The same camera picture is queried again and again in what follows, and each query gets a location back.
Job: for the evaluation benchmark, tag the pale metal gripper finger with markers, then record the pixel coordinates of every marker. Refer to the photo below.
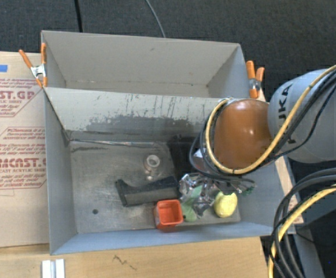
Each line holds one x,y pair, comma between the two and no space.
203,204
188,182

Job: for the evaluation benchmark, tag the pale green toy fruit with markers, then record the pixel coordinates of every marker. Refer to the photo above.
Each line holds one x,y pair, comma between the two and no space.
190,213

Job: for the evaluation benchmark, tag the yellow toy lemon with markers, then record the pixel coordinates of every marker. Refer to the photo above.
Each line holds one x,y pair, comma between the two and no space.
225,205

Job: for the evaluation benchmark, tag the orange square cup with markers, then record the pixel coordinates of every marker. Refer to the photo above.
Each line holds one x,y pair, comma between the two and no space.
169,214

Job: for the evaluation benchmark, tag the clear glass jar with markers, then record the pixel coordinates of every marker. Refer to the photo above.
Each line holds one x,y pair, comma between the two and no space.
152,163

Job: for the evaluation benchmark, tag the dark green flat block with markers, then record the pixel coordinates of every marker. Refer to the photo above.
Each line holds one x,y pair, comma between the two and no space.
147,191

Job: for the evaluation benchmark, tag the grey metal bin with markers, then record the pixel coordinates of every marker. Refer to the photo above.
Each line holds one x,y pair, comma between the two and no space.
104,166

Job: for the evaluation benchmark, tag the brown cardboard board red print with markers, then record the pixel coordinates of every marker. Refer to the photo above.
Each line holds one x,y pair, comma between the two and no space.
17,155

